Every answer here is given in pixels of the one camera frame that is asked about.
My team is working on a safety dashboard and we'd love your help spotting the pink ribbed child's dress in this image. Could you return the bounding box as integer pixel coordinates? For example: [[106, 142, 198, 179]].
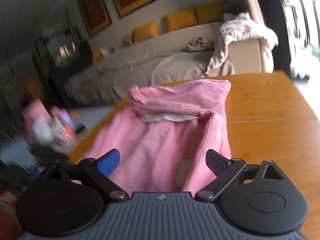
[[85, 79, 231, 193]]

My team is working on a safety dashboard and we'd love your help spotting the pink carton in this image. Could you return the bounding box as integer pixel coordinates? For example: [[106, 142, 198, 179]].
[[22, 99, 51, 136]]

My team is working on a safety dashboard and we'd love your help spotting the yellow plush toy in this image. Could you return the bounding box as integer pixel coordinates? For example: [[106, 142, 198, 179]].
[[92, 48, 110, 62]]

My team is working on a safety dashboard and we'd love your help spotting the beige covered sofa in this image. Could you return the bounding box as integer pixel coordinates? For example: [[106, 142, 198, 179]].
[[64, 22, 266, 106]]

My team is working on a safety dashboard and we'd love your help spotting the crumpled beige cloth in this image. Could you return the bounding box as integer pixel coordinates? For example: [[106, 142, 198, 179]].
[[186, 36, 209, 53]]

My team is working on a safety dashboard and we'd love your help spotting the floral pink blanket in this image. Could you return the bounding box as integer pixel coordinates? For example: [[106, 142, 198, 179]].
[[206, 12, 278, 74]]

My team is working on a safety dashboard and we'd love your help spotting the yellow cushion left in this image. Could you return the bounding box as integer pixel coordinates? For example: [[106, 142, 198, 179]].
[[133, 20, 158, 43]]

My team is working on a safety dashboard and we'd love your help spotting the yellow cushion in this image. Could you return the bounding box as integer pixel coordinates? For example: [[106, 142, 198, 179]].
[[164, 7, 197, 32], [194, 0, 228, 24], [133, 20, 158, 43]]

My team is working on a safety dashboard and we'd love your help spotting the yellow cushion middle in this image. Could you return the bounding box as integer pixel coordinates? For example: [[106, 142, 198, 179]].
[[164, 7, 197, 32]]

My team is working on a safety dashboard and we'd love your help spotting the yellow cushion right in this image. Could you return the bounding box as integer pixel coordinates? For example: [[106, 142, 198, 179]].
[[194, 0, 228, 24]]

